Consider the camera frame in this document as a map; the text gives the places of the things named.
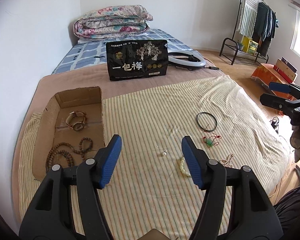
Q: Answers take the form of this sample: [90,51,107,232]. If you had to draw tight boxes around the striped hanging cloth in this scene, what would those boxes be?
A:
[237,0,260,38]

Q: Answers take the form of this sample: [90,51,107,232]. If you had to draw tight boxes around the pearl bead bracelet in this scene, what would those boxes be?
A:
[218,153,235,169]

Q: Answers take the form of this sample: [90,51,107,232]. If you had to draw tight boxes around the brown bed blanket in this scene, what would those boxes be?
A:
[12,64,224,223]

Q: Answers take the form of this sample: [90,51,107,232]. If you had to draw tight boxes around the folded floral quilt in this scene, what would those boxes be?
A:
[73,5,153,41]

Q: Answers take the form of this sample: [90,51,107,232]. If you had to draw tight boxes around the brown leather wrist watch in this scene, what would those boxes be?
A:
[65,111,87,132]

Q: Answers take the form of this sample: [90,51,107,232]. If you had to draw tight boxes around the black bangle ring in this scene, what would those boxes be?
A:
[196,112,218,132]

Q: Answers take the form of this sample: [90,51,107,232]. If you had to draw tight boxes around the brown cardboard tray box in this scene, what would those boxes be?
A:
[32,87,105,181]

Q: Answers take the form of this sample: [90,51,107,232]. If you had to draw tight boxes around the black snack bag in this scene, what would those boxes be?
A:
[106,40,168,81]

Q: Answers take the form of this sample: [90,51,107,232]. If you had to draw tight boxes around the yellow green box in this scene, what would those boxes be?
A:
[242,36,258,55]

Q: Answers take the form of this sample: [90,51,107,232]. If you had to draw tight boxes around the white ring light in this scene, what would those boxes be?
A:
[168,50,219,70]

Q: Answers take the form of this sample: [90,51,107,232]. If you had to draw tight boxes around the orange gift box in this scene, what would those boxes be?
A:
[251,63,289,89]

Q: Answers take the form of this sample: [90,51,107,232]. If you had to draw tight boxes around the white jade bead bracelet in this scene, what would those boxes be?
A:
[177,156,192,178]

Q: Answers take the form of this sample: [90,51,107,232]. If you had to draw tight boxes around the cardboard paper bag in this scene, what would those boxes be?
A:
[273,57,298,83]

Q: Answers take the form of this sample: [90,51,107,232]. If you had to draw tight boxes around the blue plaid mattress sheet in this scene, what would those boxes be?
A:
[52,29,199,74]

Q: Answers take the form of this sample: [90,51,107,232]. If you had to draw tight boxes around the black metal clothes rack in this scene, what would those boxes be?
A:
[219,0,279,64]

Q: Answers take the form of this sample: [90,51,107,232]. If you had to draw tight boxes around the red string jade pendant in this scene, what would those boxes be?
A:
[203,133,222,148]

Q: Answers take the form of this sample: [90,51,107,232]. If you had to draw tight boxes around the dark hanging clothes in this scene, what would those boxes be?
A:
[252,2,279,57]

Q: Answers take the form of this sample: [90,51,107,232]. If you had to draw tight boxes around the brown wooden bead necklace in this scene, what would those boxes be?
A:
[45,136,94,172]

